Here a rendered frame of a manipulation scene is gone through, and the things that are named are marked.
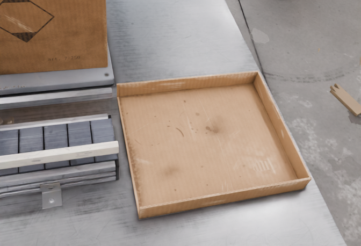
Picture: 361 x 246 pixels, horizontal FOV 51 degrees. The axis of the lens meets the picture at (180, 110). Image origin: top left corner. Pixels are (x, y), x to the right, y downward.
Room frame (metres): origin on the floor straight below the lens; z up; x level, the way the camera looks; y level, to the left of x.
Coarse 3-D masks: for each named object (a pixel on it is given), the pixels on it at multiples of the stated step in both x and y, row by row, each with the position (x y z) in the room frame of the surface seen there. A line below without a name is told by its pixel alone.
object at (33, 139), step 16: (32, 128) 0.33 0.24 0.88; (48, 128) 0.34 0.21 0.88; (64, 128) 0.35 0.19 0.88; (80, 128) 0.35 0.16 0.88; (96, 128) 0.36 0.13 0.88; (112, 128) 0.37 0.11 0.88; (0, 144) 0.29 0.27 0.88; (16, 144) 0.30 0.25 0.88; (32, 144) 0.30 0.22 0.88; (48, 144) 0.31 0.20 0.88; (64, 144) 0.32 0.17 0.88; (80, 144) 0.32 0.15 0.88; (80, 160) 0.29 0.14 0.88; (96, 160) 0.30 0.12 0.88; (112, 160) 0.31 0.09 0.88; (0, 176) 0.24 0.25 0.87
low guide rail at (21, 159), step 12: (96, 144) 0.31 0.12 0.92; (108, 144) 0.31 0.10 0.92; (0, 156) 0.25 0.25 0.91; (12, 156) 0.26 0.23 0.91; (24, 156) 0.26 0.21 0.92; (36, 156) 0.27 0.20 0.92; (48, 156) 0.27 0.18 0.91; (60, 156) 0.28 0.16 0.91; (72, 156) 0.28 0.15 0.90; (84, 156) 0.29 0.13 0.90; (0, 168) 0.24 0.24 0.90
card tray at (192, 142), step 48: (144, 96) 0.49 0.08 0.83; (192, 96) 0.52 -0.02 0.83; (240, 96) 0.54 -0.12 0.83; (144, 144) 0.38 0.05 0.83; (192, 144) 0.40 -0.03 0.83; (240, 144) 0.42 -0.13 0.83; (288, 144) 0.43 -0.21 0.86; (144, 192) 0.28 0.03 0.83; (192, 192) 0.30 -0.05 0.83; (240, 192) 0.30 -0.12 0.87
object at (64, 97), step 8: (104, 88) 0.38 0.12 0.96; (24, 96) 0.34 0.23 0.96; (32, 96) 0.34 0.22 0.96; (40, 96) 0.34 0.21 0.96; (48, 96) 0.34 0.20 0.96; (56, 96) 0.35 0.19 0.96; (64, 96) 0.35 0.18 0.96; (72, 96) 0.35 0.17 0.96; (80, 96) 0.36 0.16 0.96; (88, 96) 0.36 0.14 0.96; (96, 96) 0.37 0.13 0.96; (104, 96) 0.37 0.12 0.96; (0, 104) 0.31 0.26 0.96; (8, 104) 0.32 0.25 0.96; (16, 104) 0.32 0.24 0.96; (24, 104) 0.33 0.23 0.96; (32, 104) 0.33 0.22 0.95; (40, 104) 0.33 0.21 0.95; (48, 104) 0.34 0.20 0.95
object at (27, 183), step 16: (0, 128) 0.32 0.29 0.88; (16, 128) 0.33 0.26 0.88; (16, 176) 0.25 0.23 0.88; (32, 176) 0.25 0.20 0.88; (48, 176) 0.26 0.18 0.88; (64, 176) 0.26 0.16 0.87; (80, 176) 0.28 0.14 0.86; (96, 176) 0.28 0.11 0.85; (112, 176) 0.30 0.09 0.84; (0, 192) 0.23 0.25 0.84; (16, 192) 0.24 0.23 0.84; (32, 192) 0.24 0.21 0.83
